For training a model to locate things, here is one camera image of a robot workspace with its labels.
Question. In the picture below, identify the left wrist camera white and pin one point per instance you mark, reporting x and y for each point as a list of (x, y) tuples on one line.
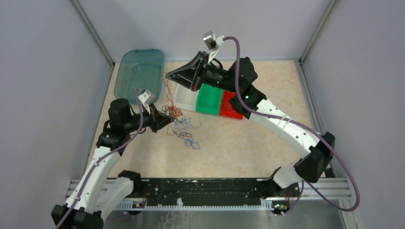
[(146, 98)]

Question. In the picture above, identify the white plastic bin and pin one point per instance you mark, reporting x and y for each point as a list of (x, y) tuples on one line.
[(184, 98)]

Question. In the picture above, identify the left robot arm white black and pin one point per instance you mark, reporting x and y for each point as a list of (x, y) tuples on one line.
[(88, 207)]

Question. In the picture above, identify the green plastic bin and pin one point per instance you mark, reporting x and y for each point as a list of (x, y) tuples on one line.
[(209, 100)]

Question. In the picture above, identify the white cable duct strip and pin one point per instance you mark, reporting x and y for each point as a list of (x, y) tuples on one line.
[(264, 205)]

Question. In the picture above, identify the teal transparent plastic tray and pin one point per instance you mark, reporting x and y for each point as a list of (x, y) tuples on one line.
[(141, 69)]

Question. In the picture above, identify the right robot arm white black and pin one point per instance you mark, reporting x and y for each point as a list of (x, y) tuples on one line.
[(312, 147)]

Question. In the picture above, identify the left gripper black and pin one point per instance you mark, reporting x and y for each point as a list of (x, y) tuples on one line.
[(158, 120)]

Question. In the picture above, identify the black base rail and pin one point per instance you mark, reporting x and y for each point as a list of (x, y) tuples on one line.
[(211, 192)]

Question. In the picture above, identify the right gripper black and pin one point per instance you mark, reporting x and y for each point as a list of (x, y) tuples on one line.
[(193, 74)]

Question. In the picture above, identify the red plastic bin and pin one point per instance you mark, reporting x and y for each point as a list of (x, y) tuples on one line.
[(226, 109)]

